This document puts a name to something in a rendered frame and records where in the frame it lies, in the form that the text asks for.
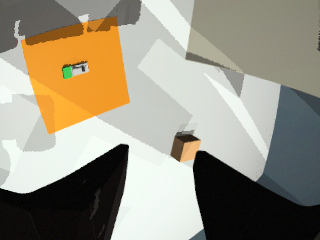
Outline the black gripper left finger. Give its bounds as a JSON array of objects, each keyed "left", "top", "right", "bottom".
[{"left": 0, "top": 144, "right": 129, "bottom": 240}]

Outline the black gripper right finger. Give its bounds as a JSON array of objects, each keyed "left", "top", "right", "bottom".
[{"left": 192, "top": 151, "right": 320, "bottom": 240}]

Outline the brown cube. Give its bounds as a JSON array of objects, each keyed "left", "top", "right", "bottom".
[{"left": 169, "top": 133, "right": 201, "bottom": 163}]

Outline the orange flat square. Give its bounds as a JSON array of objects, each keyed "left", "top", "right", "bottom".
[{"left": 21, "top": 16, "right": 129, "bottom": 135}]

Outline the dark grey panel with socket ports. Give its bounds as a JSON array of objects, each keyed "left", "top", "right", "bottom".
[{"left": 185, "top": 0, "right": 320, "bottom": 97}]

